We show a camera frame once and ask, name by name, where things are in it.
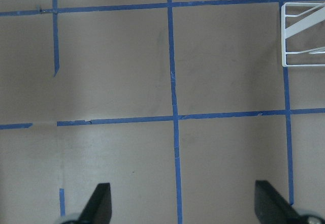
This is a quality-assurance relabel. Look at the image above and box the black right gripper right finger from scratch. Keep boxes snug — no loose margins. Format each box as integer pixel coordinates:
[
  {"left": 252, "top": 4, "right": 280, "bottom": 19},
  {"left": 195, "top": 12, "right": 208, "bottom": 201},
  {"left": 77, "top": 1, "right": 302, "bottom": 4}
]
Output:
[{"left": 254, "top": 180, "right": 311, "bottom": 224}]

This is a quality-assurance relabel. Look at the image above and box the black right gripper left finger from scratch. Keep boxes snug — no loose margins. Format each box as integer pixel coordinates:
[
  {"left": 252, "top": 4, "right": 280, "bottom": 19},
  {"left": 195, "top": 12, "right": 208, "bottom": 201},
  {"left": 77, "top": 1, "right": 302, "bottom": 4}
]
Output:
[{"left": 77, "top": 183, "right": 112, "bottom": 224}]

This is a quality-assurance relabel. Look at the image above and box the white wire cup rack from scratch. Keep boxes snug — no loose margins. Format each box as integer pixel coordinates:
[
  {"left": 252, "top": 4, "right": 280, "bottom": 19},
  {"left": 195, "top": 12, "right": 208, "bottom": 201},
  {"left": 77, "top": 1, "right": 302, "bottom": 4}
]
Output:
[{"left": 280, "top": 2, "right": 324, "bottom": 68}]

